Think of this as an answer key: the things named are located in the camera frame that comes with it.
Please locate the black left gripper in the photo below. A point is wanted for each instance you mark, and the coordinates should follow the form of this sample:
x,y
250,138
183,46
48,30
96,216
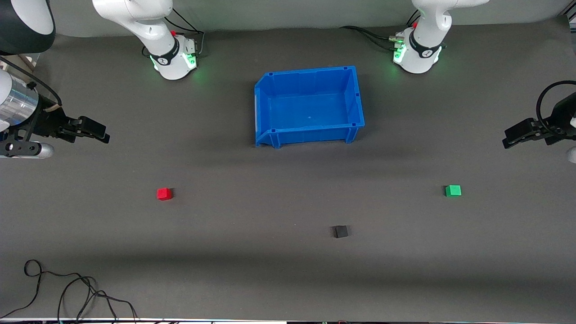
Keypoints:
x,y
559,120

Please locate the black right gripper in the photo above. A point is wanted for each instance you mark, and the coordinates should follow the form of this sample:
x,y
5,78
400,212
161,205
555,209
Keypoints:
x,y
46,122

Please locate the green cube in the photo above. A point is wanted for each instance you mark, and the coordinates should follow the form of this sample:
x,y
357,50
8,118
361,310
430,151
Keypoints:
x,y
453,191

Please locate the red cube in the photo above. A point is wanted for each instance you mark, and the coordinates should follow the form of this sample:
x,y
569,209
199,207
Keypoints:
x,y
164,194

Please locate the black cube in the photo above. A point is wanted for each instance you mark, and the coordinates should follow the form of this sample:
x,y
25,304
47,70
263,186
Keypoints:
x,y
340,231

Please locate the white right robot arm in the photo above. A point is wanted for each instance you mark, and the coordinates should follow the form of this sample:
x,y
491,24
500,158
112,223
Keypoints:
x,y
166,45

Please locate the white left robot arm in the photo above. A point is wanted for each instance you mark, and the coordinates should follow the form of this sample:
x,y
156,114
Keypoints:
x,y
423,45

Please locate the beige plastic container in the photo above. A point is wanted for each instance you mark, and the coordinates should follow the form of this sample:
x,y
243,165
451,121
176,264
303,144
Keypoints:
x,y
29,63

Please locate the blue plastic bin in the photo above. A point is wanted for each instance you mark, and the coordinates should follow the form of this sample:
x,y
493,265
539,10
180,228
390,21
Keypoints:
x,y
310,105

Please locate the metal frame rail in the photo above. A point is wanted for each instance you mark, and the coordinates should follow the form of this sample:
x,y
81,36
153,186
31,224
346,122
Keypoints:
x,y
570,17

